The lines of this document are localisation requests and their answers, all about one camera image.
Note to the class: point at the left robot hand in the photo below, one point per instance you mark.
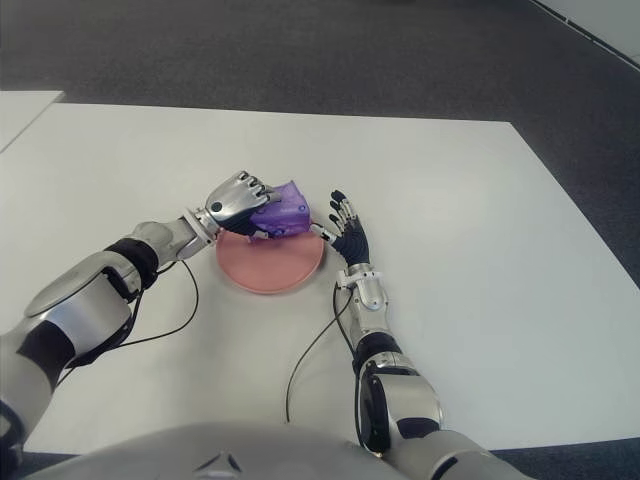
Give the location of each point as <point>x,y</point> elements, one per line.
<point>232,200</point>

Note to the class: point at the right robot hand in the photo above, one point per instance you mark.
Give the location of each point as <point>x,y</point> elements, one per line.
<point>355,245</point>

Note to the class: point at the purple tissue paper pack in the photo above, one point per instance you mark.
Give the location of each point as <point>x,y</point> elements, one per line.
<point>290,210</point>

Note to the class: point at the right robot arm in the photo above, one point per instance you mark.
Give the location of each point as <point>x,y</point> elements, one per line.
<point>405,395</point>

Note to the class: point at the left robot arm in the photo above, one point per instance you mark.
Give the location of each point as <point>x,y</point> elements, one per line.
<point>85,300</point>

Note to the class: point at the pink round plate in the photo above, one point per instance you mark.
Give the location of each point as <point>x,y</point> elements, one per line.
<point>270,265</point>

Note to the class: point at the white side table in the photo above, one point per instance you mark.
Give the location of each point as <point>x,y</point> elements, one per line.
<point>25,110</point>

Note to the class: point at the grey robot torso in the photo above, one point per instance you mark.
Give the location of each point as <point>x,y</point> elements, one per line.
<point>225,450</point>

